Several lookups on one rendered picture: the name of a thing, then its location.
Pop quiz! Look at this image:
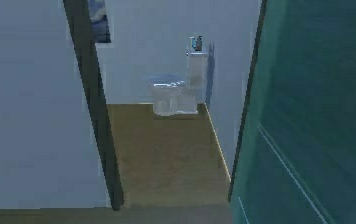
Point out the green room door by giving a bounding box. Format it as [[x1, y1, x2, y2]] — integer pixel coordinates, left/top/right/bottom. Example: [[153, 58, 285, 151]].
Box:
[[228, 0, 356, 224]]

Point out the white toilet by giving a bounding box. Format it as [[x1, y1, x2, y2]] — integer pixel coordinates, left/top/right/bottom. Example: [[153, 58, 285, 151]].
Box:
[[148, 51, 209, 117]]

